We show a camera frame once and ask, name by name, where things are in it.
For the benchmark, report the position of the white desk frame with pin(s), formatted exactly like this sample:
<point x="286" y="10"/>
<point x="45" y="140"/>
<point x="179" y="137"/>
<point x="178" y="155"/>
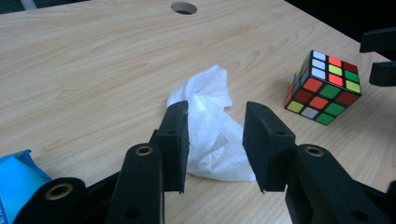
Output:
<point x="28" y="3"/>

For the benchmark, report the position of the multicoloured puzzle cube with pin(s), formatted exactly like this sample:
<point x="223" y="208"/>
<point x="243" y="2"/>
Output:
<point x="323" y="90"/>

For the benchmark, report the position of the white wet wipe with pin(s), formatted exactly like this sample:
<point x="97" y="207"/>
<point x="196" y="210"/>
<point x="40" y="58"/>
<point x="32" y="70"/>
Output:
<point x="214" y="140"/>

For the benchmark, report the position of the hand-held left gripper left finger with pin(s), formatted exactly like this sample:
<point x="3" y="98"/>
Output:
<point x="174" y="149"/>

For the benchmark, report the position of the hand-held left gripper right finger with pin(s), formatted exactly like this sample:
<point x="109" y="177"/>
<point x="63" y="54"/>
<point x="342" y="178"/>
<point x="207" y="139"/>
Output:
<point x="269" y="149"/>

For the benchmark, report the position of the blue wet wipes pack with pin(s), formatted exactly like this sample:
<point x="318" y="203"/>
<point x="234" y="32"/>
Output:
<point x="15" y="180"/>

